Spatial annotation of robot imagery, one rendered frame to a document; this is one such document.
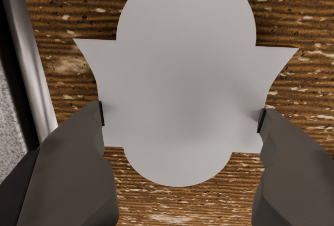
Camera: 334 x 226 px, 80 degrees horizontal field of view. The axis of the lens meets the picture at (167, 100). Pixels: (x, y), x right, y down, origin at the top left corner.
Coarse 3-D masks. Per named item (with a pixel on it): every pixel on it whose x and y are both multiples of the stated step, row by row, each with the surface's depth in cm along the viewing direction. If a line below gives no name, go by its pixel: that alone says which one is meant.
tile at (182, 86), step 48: (144, 0) 10; (192, 0) 10; (240, 0) 10; (96, 48) 11; (144, 48) 11; (192, 48) 11; (240, 48) 11; (288, 48) 11; (144, 96) 12; (192, 96) 12; (240, 96) 12; (144, 144) 14; (192, 144) 14; (240, 144) 13
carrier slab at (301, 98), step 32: (32, 0) 12; (64, 0) 12; (96, 0) 12; (256, 0) 11; (288, 0) 11; (320, 0) 11; (64, 32) 12; (96, 32) 12; (256, 32) 12; (288, 32) 12; (320, 32) 12; (64, 64) 13; (288, 64) 13; (320, 64) 13; (64, 96) 14; (96, 96) 14; (288, 96) 14; (320, 96) 14; (320, 128) 15; (256, 160) 17; (128, 192) 19; (160, 192) 19; (192, 192) 19; (224, 192) 19; (128, 224) 21; (160, 224) 21; (192, 224) 21; (224, 224) 21
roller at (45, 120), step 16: (16, 0) 13; (16, 16) 14; (16, 32) 14; (32, 32) 14; (16, 48) 15; (32, 48) 15; (32, 64) 15; (32, 80) 16; (32, 96) 17; (48, 96) 16; (32, 112) 18; (48, 112) 17; (48, 128) 18
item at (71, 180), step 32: (64, 128) 9; (96, 128) 9; (64, 160) 7; (96, 160) 7; (32, 192) 6; (64, 192) 6; (96, 192) 6; (32, 224) 5; (64, 224) 5; (96, 224) 6
